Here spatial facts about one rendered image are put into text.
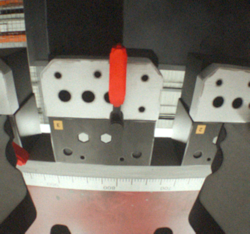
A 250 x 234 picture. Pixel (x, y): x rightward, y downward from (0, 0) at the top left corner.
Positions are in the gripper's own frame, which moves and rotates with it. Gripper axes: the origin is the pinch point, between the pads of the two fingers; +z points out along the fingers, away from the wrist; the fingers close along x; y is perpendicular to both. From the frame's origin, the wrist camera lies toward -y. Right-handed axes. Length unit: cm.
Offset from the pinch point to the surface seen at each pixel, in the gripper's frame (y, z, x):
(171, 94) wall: 192, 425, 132
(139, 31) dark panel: 3, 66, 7
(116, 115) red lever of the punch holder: 5.1, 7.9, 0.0
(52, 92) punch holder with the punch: 4.0, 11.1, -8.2
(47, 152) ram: 16.3, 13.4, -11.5
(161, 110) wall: 237, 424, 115
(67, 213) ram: 30.8, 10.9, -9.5
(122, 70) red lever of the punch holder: -0.2, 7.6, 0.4
